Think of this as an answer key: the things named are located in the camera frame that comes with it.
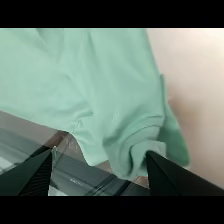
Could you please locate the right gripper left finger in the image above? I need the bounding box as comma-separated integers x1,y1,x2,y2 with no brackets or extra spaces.
0,148,53,197

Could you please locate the mint green T-shirt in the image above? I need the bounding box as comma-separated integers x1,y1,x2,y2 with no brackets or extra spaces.
0,28,192,181

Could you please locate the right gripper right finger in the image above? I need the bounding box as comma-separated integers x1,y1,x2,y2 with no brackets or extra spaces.
145,150,224,197

